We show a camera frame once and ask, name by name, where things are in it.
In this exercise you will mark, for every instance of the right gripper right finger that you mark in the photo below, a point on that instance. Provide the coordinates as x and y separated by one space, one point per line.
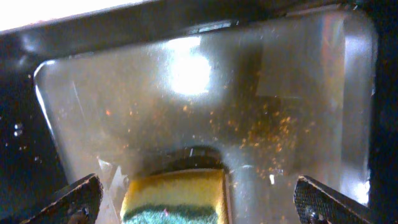
315 202

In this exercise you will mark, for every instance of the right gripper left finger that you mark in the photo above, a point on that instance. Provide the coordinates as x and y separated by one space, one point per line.
81 199

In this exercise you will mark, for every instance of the yellow green sponge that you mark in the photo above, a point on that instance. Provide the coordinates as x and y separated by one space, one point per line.
185 196

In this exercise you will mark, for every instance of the black water tray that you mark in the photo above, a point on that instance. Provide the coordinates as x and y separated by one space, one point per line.
265 91

